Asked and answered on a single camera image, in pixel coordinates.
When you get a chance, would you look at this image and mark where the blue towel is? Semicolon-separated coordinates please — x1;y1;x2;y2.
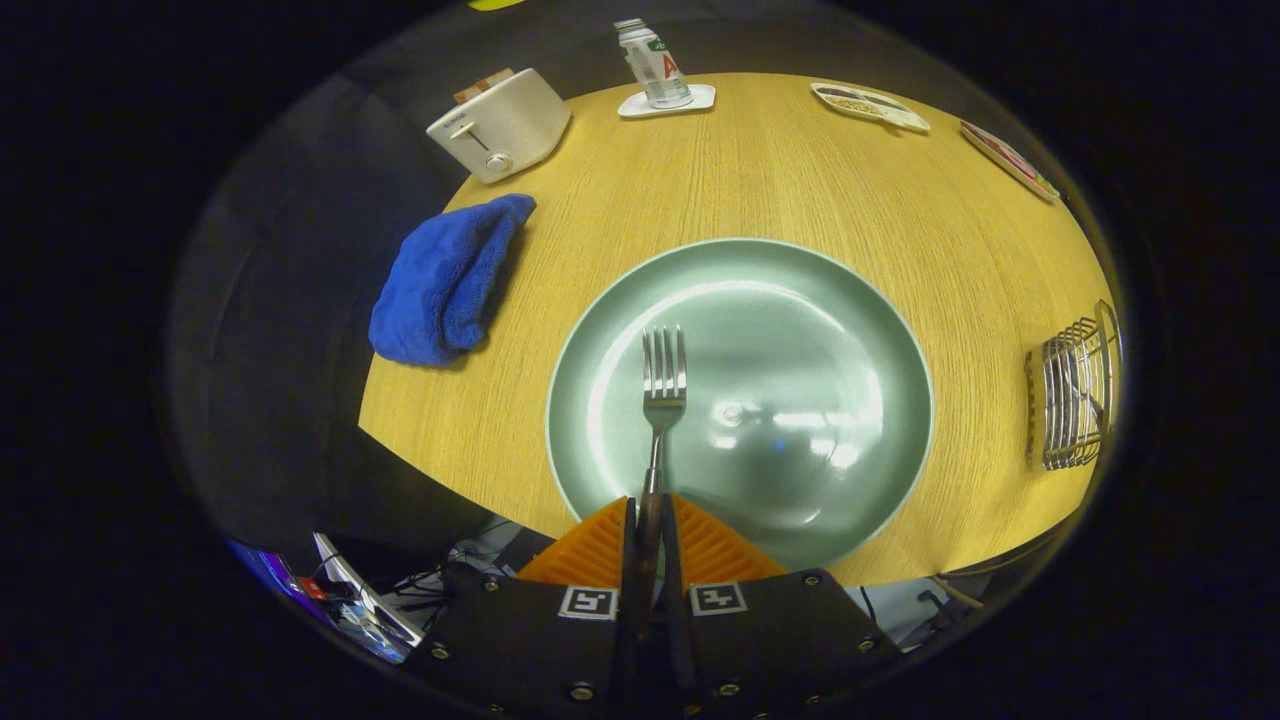
368;193;538;368

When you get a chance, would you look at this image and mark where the white food plate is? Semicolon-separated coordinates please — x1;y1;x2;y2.
960;120;1061;203

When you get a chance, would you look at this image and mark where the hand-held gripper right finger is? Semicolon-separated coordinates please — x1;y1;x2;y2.
662;494;908;716

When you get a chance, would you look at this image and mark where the small white plastic bottle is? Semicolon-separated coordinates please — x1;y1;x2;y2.
614;18;693;110

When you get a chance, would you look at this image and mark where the white square coaster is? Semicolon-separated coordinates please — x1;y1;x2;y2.
617;84;717;119

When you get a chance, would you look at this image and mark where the white divided dish with beans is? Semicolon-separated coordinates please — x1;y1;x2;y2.
810;82;931;135

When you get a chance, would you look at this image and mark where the colourful printed packaging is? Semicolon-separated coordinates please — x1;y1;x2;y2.
228;532;426;666

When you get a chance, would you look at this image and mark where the bundle of black cables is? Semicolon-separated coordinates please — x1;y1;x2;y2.
385;515;546;613

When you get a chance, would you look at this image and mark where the metal wire cutlery rack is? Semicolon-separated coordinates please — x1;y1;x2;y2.
1024;299;1124;472

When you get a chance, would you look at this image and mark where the white toaster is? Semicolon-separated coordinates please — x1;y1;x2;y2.
426;67;573;185

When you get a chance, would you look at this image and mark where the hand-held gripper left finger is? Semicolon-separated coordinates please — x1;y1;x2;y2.
403;495;641;713

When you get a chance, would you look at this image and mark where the metal fork with brown handle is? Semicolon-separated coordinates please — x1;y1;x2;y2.
638;323;690;641

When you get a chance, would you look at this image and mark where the pale green plate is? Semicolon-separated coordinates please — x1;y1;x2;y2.
545;237;936;573

